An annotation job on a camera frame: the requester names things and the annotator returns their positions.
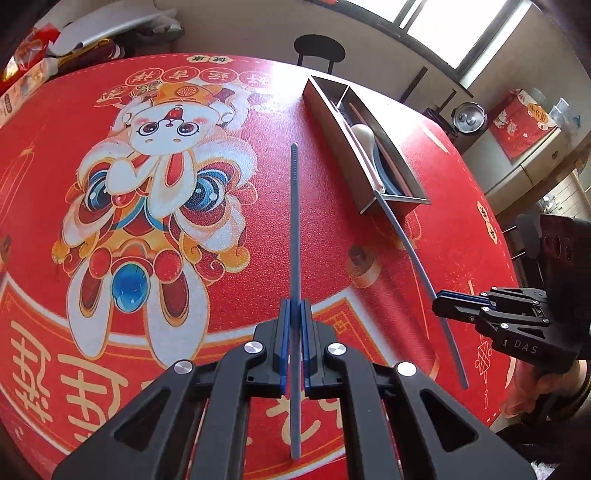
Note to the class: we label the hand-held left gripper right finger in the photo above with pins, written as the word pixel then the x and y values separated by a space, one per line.
pixel 306 355

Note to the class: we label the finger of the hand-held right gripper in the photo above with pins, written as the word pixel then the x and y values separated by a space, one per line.
pixel 461 311
pixel 461 296

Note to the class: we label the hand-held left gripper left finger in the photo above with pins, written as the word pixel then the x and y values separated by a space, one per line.
pixel 285 350

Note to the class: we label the blue chopstick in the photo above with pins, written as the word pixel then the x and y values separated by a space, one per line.
pixel 415 258
pixel 294 230

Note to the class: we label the white spoon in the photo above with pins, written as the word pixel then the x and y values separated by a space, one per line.
pixel 364 134

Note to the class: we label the pink chopstick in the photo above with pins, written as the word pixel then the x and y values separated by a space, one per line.
pixel 355 113

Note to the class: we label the metal utensil tray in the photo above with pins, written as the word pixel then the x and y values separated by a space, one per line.
pixel 332 124

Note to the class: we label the person's right hand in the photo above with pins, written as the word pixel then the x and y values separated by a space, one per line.
pixel 556 385

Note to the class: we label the cream refrigerator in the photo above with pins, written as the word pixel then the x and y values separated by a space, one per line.
pixel 531 170

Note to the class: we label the red printed fridge cloth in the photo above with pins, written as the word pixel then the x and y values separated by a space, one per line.
pixel 517 134

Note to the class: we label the dark electric pressure cooker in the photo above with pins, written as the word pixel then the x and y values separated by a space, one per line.
pixel 468 119

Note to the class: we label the clear plastic jug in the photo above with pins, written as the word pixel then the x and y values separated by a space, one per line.
pixel 563 113

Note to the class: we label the red printed table mat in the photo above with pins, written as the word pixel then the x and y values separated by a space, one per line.
pixel 277 92

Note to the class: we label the dark framed window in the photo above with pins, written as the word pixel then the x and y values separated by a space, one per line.
pixel 438 23

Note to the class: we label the grey rolled sheet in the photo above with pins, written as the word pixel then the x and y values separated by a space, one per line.
pixel 115 21

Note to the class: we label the pink printed box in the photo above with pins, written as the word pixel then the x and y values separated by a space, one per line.
pixel 23 87

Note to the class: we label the red snack bag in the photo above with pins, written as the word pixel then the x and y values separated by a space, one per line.
pixel 32 46

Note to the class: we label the black folded frame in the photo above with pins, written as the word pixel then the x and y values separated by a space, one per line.
pixel 418 83

